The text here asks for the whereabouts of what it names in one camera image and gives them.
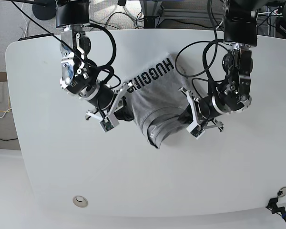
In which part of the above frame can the metal table grommet right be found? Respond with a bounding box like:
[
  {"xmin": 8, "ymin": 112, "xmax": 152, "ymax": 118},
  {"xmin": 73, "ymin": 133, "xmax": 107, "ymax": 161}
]
[{"xmin": 277, "ymin": 186, "xmax": 286, "ymax": 198}]

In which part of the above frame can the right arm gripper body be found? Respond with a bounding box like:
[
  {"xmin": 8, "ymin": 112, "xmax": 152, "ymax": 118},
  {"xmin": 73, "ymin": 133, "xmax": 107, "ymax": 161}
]
[{"xmin": 84, "ymin": 82, "xmax": 127, "ymax": 119}]

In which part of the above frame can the black clamp with cable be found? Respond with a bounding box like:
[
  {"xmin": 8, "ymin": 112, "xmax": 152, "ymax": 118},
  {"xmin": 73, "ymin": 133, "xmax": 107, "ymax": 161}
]
[{"xmin": 266, "ymin": 198, "xmax": 286, "ymax": 223}]

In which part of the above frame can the round black stand base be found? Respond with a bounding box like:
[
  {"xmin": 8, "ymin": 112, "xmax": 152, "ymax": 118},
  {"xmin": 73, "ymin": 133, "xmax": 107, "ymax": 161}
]
[{"xmin": 32, "ymin": 0, "xmax": 56, "ymax": 21}]

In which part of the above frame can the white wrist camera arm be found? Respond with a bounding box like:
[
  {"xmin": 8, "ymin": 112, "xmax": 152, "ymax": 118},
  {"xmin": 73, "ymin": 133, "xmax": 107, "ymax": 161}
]
[
  {"xmin": 186, "ymin": 122, "xmax": 205, "ymax": 140},
  {"xmin": 99, "ymin": 117, "xmax": 119, "ymax": 132}
]

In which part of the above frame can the grey T-shirt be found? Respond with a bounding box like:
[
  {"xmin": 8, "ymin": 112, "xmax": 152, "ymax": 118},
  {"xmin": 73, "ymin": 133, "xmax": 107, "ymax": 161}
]
[{"xmin": 125, "ymin": 53, "xmax": 190, "ymax": 148}]

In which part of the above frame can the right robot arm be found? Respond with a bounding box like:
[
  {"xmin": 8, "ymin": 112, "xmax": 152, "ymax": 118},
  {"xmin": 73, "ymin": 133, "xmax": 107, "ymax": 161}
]
[{"xmin": 56, "ymin": 0, "xmax": 134, "ymax": 123}]

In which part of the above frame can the metal table grommet left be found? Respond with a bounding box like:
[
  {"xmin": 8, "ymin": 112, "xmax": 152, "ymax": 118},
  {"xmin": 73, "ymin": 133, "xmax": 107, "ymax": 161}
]
[{"xmin": 72, "ymin": 196, "xmax": 88, "ymax": 208}]

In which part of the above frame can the black flat device on floor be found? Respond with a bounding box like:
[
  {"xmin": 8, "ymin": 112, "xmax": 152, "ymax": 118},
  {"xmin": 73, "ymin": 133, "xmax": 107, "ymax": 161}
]
[{"xmin": 17, "ymin": 33, "xmax": 54, "ymax": 42}]

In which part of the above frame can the metal table grommet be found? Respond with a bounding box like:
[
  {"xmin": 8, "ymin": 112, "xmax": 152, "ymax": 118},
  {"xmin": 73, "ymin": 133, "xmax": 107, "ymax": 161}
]
[
  {"xmin": 72, "ymin": 196, "xmax": 88, "ymax": 208},
  {"xmin": 277, "ymin": 186, "xmax": 286, "ymax": 198}
]

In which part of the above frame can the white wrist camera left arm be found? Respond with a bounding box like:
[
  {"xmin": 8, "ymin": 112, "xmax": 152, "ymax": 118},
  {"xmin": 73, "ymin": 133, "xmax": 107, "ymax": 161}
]
[{"xmin": 186, "ymin": 122, "xmax": 205, "ymax": 140}]

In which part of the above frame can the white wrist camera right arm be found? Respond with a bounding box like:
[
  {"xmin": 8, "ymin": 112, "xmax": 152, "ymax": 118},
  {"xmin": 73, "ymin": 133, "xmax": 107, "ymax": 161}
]
[{"xmin": 99, "ymin": 117, "xmax": 119, "ymax": 132}]

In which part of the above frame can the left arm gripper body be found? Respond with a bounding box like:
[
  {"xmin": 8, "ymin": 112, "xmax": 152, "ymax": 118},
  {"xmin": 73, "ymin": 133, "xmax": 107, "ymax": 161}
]
[{"xmin": 180, "ymin": 87, "xmax": 225, "ymax": 131}]

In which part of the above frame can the aluminium frame with black foot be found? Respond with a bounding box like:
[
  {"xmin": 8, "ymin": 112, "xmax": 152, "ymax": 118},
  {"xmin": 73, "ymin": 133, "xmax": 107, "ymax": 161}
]
[{"xmin": 139, "ymin": 0, "xmax": 165, "ymax": 29}]

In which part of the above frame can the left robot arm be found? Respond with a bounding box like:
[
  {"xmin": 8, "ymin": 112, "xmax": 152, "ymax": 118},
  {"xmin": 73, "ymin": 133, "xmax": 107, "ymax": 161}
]
[{"xmin": 178, "ymin": 0, "xmax": 257, "ymax": 135}]

